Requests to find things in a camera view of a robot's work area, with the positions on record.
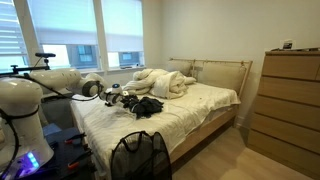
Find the blue box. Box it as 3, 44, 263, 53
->
41, 123, 63, 138

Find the orange handled clamp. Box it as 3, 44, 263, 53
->
64, 132, 87, 145
67, 150, 94, 170

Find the beige headboard cushion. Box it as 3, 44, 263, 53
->
194, 61, 248, 95
166, 59, 194, 77

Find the small black white box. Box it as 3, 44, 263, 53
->
279, 39, 296, 51

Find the white crumpled duvet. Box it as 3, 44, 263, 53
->
123, 68, 169, 97

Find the black mesh laundry hamper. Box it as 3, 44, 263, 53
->
110, 130, 173, 180

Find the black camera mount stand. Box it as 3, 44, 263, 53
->
9, 52, 57, 75

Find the black crumpled garment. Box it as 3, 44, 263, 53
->
123, 95, 144, 110
133, 97, 165, 120

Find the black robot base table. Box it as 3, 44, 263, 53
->
39, 126, 98, 180

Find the wooden chest of drawers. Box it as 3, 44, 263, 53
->
247, 49, 320, 179

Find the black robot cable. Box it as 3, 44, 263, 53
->
0, 73, 103, 180

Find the cream crumpled blanket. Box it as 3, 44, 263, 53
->
149, 70, 198, 100

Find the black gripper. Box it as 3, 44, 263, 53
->
119, 94, 131, 104

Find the wooden headboard frame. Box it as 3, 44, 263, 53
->
168, 58, 253, 99

